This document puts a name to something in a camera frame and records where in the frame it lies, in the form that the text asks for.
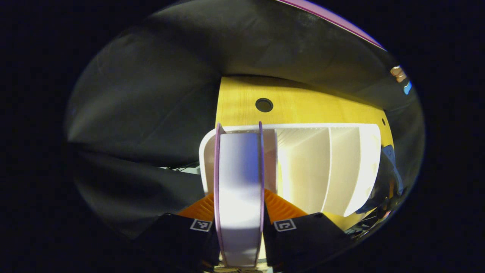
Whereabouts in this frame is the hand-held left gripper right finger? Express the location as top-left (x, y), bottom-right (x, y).
top-left (262, 188), bottom-right (351, 272)

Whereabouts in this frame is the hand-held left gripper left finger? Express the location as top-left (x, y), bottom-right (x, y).
top-left (135, 191), bottom-right (221, 273)

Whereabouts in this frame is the white bookshelf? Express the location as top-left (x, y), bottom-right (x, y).
top-left (199, 122), bottom-right (382, 218)

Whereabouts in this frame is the pink book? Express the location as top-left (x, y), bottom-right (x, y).
top-left (213, 121), bottom-right (266, 268)

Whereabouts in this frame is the blue schoolbag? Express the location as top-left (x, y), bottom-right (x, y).
top-left (356, 144), bottom-right (404, 215)

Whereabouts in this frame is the black backdrop cloth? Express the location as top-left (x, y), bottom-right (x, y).
top-left (64, 0), bottom-right (426, 240)

